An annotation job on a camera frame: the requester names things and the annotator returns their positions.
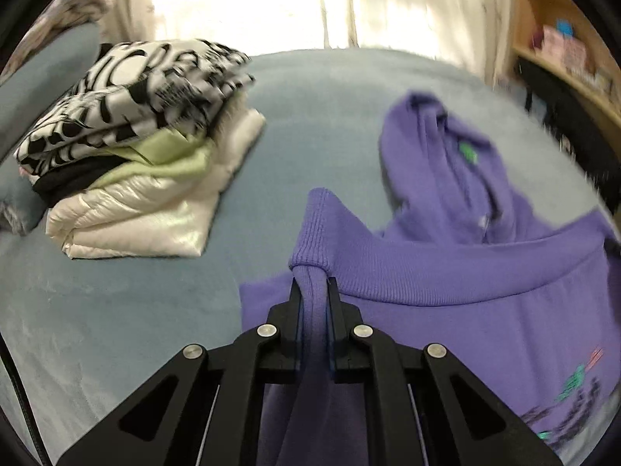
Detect pink boxes on shelf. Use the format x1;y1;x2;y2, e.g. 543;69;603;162
531;20;614;96

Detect rolled blue-grey blanket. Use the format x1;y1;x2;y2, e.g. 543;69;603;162
1;23;100;236

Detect black folded garment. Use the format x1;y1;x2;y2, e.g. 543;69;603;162
33;156;127;208

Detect purple zip hoodie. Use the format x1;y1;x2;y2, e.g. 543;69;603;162
240;93;620;465

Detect light green folded garment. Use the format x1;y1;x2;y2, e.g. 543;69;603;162
90;129;215;190

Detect white puffer jacket folded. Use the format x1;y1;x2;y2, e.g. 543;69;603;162
45;108;265;259

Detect wooden shelf unit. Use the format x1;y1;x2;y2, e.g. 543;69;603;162
508;0;621;133

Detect floral sheer curtain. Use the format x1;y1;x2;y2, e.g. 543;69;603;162
102;0;513;83

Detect blue-grey bed blanket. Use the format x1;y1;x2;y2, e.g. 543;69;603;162
1;49;612;456

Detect black white patterned garment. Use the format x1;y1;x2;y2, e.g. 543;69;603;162
15;39;254;177

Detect black patterned hanging clothes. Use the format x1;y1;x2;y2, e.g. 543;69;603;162
513;57;620;214

